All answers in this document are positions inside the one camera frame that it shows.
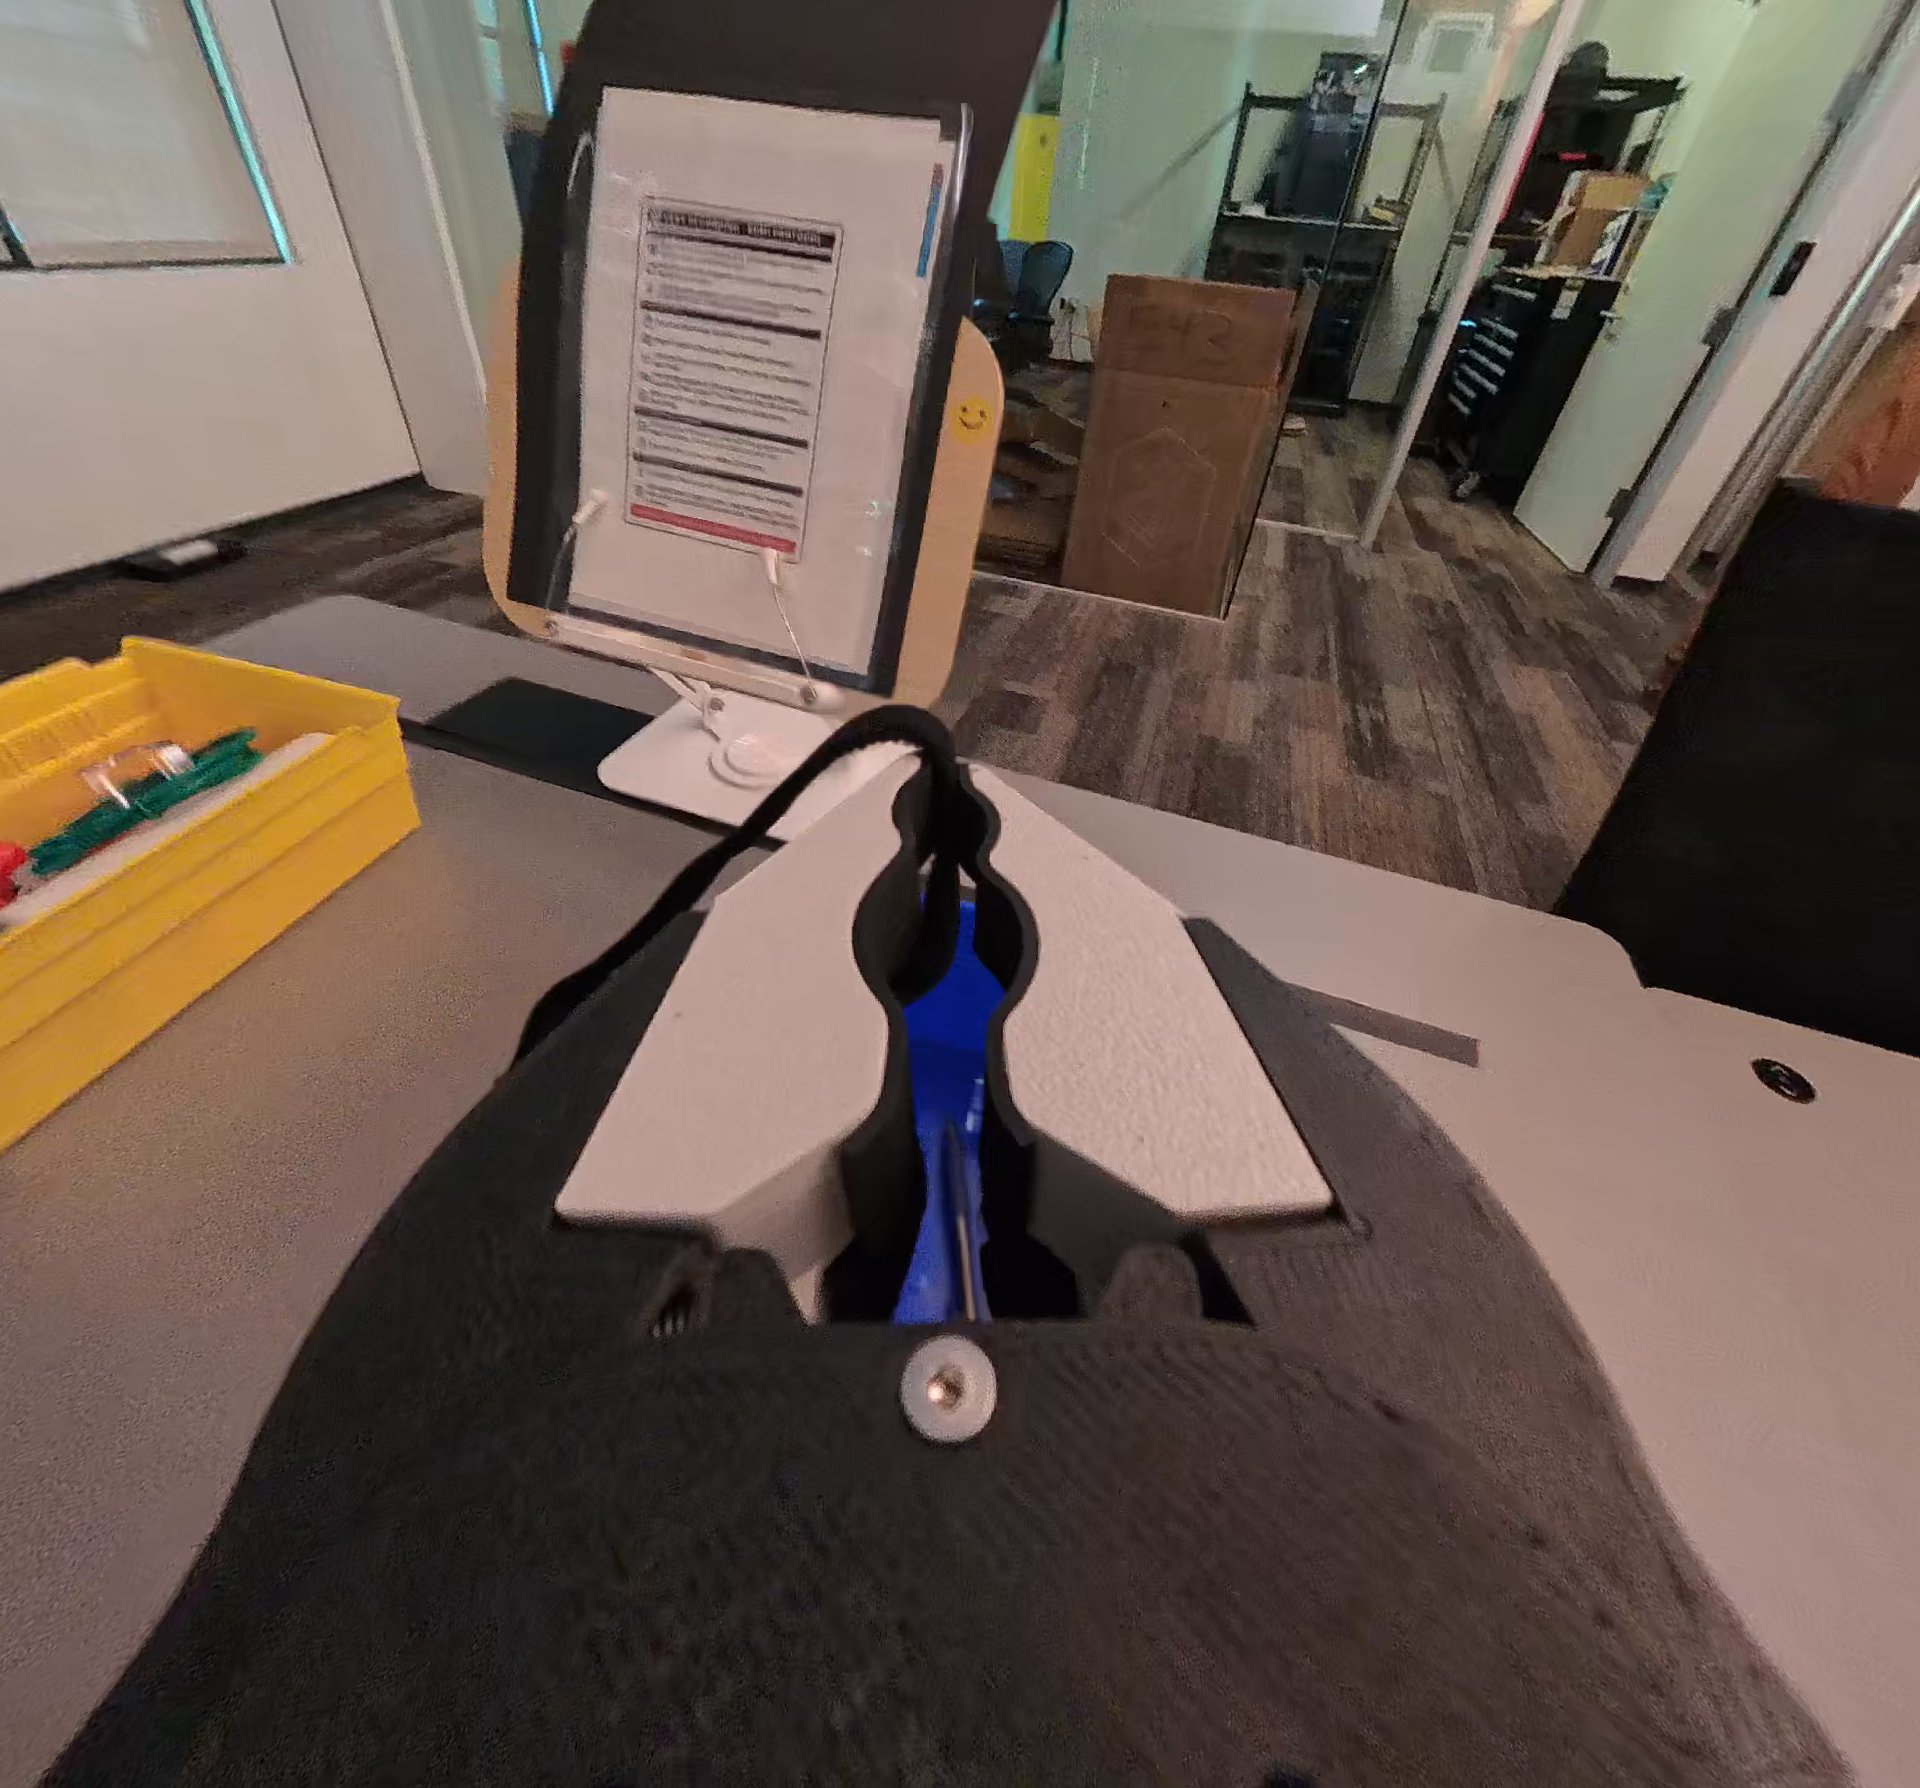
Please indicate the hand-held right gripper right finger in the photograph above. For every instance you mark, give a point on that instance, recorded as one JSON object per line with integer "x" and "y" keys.
{"x": 1154, "y": 1070}

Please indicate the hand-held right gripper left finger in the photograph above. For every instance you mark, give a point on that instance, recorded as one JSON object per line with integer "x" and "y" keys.
{"x": 720, "y": 1070}

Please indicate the blue plastic bin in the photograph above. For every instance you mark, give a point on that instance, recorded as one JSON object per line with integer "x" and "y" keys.
{"x": 947, "y": 1054}

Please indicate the yellow plastic bin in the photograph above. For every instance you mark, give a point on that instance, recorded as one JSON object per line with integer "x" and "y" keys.
{"x": 226, "y": 904}

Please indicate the clear glass cube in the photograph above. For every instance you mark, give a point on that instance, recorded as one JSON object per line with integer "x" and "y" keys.
{"x": 143, "y": 773}

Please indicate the black desk mat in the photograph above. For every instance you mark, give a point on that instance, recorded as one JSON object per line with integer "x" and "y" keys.
{"x": 525, "y": 733}

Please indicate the brown cardboard box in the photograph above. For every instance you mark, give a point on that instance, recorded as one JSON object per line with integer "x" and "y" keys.
{"x": 1172, "y": 454}

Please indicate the black fabric chair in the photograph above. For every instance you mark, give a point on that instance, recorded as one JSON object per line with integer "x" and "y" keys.
{"x": 1771, "y": 769}

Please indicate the instruction sheet sign stand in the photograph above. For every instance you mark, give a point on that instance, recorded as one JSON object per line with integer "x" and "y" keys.
{"x": 720, "y": 363}

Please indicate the red toy block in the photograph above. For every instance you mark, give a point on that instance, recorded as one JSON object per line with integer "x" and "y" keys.
{"x": 12, "y": 872}

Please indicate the black tool cabinet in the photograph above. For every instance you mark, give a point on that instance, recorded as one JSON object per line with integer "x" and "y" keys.
{"x": 1529, "y": 378}

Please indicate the black metal shelf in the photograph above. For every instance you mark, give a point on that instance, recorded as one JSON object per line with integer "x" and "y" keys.
{"x": 1322, "y": 244}

